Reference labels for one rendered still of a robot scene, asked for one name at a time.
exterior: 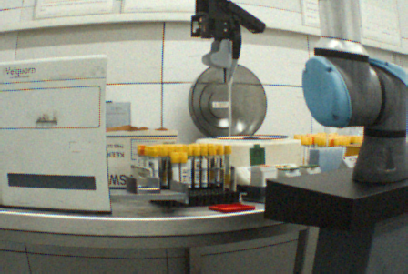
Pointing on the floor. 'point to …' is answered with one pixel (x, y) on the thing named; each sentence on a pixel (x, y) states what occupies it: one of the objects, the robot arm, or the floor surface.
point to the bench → (155, 229)
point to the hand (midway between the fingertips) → (229, 76)
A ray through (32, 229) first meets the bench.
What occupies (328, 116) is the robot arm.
